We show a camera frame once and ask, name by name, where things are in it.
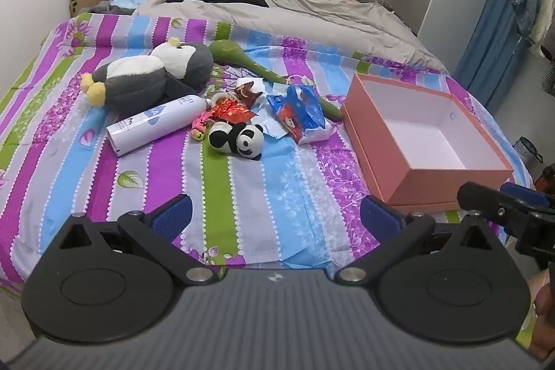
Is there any white textured tissue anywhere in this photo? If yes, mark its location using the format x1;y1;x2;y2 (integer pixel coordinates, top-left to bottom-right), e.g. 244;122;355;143
235;76;273;98

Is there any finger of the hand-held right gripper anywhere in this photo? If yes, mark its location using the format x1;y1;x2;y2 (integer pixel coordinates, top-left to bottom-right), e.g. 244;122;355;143
498;182;555;220
457;181;513;224

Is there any grey duvet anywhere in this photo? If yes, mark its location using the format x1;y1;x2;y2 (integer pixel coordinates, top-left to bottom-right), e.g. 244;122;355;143
131;0;450;75

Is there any grey white penguin plush toy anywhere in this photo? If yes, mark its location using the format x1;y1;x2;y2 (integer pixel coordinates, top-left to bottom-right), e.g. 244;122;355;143
80;37;214;108

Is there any pink orange keychain toy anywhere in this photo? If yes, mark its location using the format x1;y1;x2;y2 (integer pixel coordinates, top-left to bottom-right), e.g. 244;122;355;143
190;111;214;141

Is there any person's right hand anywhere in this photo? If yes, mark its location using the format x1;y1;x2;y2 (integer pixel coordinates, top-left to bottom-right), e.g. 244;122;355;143
530;271;555;361

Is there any wire waste basket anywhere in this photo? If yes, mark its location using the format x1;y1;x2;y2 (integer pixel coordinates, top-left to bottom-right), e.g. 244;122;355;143
513;136;544;168

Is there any pink cardboard box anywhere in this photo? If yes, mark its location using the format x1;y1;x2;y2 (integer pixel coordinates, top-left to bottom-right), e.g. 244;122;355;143
340;72;515;212

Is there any green massage stick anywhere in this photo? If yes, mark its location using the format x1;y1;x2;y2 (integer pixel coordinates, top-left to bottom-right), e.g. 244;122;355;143
209;39;344;121

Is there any striped floral bedsheet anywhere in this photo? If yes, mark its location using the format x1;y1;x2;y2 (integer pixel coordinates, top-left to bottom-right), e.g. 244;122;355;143
0;12;535;298

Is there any blue curtain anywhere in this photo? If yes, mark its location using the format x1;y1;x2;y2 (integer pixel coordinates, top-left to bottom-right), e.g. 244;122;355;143
453;0;555;103

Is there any white spray bottle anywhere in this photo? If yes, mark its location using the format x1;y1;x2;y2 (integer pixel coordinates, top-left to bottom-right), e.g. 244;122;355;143
106;94;209;157

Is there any brown cardboard box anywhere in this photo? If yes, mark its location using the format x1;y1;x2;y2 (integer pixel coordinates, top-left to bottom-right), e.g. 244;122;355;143
69;0;121;19

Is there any panda plush toy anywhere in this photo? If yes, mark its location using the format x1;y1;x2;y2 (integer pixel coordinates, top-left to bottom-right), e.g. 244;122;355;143
208;121;265;162

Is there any blue red snack bag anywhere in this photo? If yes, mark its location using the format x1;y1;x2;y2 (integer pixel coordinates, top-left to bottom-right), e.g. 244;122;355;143
266;85;335;144

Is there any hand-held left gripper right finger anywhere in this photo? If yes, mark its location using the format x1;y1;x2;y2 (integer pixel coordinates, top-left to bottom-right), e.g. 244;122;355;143
334;195;497;286

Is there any brown fox wrapper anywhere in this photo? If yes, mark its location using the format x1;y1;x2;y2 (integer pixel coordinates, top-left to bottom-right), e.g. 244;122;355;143
235;79;264;107

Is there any red foil packet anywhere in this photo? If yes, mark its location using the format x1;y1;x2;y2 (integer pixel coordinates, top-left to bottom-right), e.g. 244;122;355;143
210;98;255;124

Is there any hanging pale garment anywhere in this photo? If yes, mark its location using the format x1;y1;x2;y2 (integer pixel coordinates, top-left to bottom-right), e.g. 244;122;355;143
528;0;555;46

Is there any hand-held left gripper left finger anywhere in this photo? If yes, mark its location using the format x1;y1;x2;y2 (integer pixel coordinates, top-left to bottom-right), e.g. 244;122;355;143
58;193;227;286

